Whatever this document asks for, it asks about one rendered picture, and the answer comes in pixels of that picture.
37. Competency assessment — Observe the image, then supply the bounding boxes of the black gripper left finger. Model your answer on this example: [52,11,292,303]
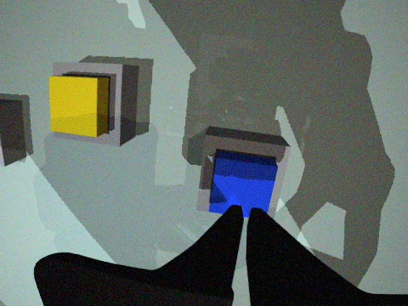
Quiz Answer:
[34,204,244,306]

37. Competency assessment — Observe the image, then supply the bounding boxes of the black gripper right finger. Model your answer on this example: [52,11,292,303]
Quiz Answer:
[246,207,408,306]

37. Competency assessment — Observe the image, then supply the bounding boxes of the blue button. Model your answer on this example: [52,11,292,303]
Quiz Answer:
[196,126,292,220]

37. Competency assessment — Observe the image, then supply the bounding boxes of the red button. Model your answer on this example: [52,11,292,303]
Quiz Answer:
[0,99,26,167]

